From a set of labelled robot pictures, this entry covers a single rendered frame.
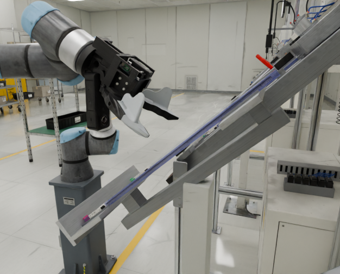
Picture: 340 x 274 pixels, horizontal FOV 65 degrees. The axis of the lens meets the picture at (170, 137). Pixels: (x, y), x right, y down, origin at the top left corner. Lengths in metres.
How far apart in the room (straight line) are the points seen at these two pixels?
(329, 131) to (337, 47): 1.59
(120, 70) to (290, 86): 0.51
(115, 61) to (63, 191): 0.93
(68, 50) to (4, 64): 0.20
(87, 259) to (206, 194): 0.98
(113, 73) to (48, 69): 0.22
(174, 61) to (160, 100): 9.64
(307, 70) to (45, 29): 0.64
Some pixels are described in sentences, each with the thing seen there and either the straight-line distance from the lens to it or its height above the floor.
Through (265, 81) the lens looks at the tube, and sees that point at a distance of 0.43.
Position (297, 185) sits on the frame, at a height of 0.65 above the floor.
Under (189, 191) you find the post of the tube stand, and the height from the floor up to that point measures 0.80.
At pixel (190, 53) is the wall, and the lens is 10.01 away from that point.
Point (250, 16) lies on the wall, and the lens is 9.77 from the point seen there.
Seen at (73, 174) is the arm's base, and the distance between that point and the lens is 1.28.
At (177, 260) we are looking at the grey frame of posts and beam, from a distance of 1.09.
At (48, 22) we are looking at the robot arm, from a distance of 0.58.
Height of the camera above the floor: 1.08
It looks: 16 degrees down
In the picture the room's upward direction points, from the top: straight up
